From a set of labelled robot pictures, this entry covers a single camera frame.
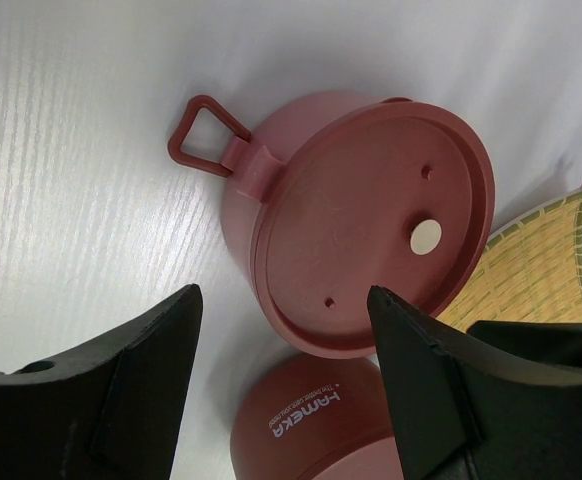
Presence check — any red lid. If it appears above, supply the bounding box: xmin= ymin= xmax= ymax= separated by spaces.
xmin=252 ymin=101 xmax=495 ymax=358

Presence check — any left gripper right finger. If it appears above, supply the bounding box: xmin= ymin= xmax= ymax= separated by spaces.
xmin=367 ymin=286 xmax=582 ymax=479

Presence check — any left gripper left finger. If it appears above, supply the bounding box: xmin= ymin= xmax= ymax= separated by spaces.
xmin=0 ymin=284 xmax=203 ymax=479

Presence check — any red steel bowl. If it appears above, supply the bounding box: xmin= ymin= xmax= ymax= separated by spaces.
xmin=166 ymin=88 xmax=497 ymax=361
xmin=230 ymin=354 xmax=403 ymax=480

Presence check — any bamboo woven tray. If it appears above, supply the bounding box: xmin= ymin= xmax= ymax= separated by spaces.
xmin=437 ymin=184 xmax=582 ymax=332

